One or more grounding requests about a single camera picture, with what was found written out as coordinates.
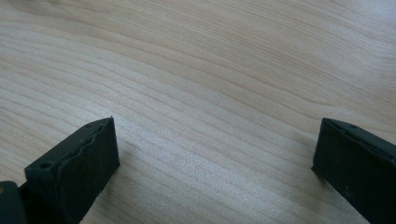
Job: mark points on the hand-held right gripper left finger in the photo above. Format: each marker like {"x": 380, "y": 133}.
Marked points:
{"x": 76, "y": 168}

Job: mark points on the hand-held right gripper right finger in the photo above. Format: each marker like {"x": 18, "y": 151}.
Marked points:
{"x": 355, "y": 161}

